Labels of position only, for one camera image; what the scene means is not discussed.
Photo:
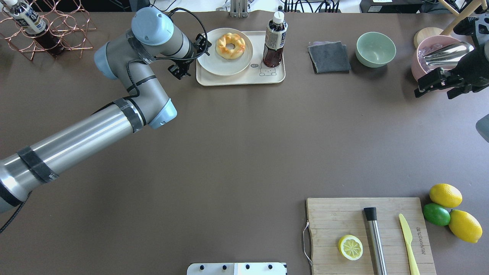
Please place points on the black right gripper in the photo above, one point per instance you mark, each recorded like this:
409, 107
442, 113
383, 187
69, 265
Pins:
473, 70

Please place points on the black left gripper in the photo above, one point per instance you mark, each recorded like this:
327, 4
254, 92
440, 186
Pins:
178, 70

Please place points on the white round plate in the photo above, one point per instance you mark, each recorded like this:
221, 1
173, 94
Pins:
221, 66

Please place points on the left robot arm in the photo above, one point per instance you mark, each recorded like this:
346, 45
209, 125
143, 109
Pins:
152, 36

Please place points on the glazed twisted donut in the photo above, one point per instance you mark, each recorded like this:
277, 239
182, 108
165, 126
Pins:
230, 46

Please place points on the cream rabbit tray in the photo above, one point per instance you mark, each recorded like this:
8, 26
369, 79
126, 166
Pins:
255, 73

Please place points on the dark tea bottle on tray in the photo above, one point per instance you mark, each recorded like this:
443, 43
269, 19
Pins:
274, 40

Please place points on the pink ice bucket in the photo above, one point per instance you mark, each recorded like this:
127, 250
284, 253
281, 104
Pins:
418, 67

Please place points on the steel ice scoop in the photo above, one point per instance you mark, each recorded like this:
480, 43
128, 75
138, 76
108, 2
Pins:
449, 55

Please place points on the wooden round lid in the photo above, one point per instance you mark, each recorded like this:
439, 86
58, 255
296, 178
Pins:
425, 33

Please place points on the mint green bowl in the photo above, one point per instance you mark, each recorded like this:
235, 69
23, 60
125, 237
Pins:
374, 49

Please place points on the grey folded cloth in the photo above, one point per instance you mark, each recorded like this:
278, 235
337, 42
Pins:
329, 57

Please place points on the yellow lemon near lime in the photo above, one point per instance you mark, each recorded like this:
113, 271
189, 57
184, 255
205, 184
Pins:
445, 195

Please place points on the green lime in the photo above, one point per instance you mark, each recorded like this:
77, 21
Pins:
436, 214

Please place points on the yellow lemon outer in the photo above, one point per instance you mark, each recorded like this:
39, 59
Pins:
465, 226

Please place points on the bottle in rack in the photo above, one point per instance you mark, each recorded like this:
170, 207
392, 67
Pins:
33, 25

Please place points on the bamboo cutting board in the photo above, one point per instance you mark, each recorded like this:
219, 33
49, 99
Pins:
331, 218

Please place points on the half lemon slice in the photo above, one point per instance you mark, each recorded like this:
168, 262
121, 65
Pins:
350, 247

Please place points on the yellow plastic knife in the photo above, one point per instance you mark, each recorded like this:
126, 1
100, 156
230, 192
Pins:
407, 235

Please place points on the steel muddler black tip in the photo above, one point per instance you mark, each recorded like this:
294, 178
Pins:
374, 238

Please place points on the copper wire bottle rack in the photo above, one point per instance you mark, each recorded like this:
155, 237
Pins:
69, 22

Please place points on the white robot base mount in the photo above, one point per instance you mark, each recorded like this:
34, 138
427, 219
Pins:
238, 268

